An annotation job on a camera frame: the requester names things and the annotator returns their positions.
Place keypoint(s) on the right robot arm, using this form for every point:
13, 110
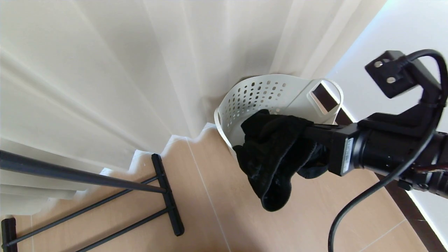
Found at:
442, 182

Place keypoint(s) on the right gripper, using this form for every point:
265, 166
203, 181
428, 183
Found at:
385, 157

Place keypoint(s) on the white laundry basket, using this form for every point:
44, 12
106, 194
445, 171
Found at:
252, 94

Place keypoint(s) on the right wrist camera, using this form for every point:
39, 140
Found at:
388, 77

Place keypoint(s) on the black clothes rack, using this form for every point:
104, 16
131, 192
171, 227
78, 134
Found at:
70, 174

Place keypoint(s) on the beige curtain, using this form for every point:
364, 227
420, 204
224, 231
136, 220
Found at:
105, 70

